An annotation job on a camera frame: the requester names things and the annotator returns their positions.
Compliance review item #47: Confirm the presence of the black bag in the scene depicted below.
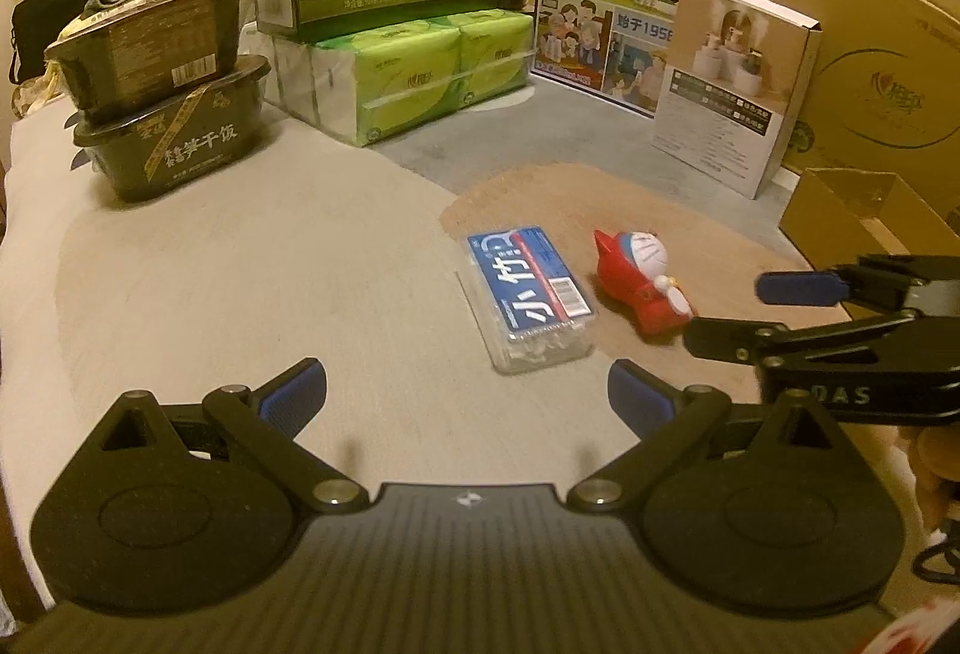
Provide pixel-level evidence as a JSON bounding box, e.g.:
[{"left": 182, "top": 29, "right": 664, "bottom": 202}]
[{"left": 8, "top": 0, "right": 86, "bottom": 85}]

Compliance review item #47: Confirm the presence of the upper black food bowl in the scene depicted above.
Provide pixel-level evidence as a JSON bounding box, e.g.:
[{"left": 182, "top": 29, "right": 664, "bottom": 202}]
[{"left": 44, "top": 0, "right": 241, "bottom": 124}]

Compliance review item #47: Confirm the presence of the shallow open cardboard tray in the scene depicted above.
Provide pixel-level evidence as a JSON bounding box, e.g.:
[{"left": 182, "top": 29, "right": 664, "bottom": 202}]
[{"left": 778, "top": 166, "right": 960, "bottom": 326}]

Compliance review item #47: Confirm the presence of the green tissue pack left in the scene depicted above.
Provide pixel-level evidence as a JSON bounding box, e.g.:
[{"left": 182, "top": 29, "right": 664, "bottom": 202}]
[{"left": 272, "top": 20, "right": 462, "bottom": 147}]

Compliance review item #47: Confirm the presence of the lower black food bowl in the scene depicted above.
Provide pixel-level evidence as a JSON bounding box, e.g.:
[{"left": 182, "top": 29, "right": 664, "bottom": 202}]
[{"left": 73, "top": 55, "right": 272, "bottom": 204}]

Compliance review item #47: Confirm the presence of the red Doraemon toy figure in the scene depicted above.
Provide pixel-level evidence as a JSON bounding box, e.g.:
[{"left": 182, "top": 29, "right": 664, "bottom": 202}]
[{"left": 594, "top": 230, "right": 697, "bottom": 340}]

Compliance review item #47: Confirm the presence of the green tissue pack right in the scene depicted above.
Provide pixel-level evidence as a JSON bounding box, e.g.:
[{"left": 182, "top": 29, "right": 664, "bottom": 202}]
[{"left": 449, "top": 9, "right": 534, "bottom": 108}]

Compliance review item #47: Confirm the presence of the white humidifier product box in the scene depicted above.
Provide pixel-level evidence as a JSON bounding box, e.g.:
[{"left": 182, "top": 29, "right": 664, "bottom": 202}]
[{"left": 652, "top": 0, "right": 822, "bottom": 199}]

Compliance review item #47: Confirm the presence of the clear box blue label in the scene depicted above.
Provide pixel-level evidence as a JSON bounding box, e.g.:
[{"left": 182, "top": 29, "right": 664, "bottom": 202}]
[{"left": 457, "top": 227, "right": 596, "bottom": 374}]

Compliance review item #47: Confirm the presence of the green tissue pack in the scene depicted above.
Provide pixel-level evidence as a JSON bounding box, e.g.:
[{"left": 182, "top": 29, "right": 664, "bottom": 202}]
[
  {"left": 272, "top": 20, "right": 462, "bottom": 147},
  {"left": 449, "top": 9, "right": 534, "bottom": 108}
]

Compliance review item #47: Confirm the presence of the large brown cardboard box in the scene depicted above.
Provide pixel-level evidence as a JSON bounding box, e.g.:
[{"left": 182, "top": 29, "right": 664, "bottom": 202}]
[{"left": 771, "top": 0, "right": 958, "bottom": 214}]

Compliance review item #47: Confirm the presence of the black food bowl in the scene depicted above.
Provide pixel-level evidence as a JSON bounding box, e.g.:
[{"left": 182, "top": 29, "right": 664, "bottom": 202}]
[
  {"left": 73, "top": 55, "right": 272, "bottom": 204},
  {"left": 44, "top": 0, "right": 241, "bottom": 124}
]

